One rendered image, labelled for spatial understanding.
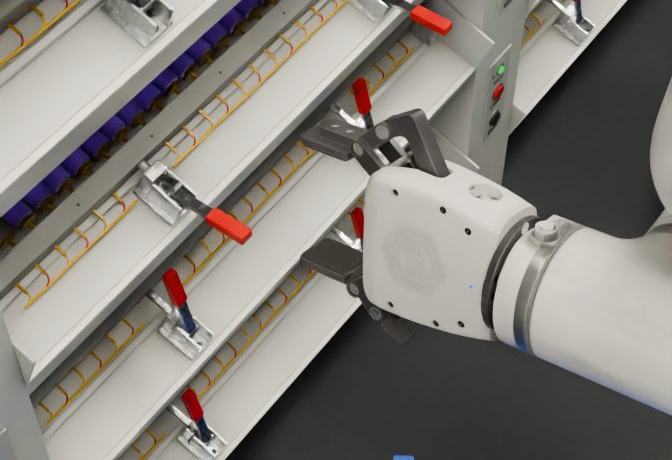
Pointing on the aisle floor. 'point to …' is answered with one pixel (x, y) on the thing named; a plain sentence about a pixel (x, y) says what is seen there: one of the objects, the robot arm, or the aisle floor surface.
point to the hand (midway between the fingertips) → (324, 196)
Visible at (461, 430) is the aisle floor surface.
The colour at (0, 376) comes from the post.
